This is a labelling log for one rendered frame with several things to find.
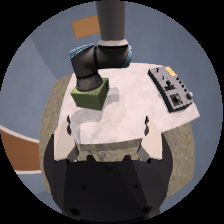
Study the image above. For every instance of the dark grey control console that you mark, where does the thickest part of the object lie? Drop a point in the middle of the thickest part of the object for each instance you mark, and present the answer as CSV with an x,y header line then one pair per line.
x,y
164,76

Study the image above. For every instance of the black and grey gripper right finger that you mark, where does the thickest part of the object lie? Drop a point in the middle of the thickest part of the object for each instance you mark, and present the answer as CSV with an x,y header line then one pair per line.
x,y
155,150

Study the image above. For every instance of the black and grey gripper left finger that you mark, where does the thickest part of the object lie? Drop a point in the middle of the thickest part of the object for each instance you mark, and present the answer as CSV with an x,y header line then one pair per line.
x,y
61,150

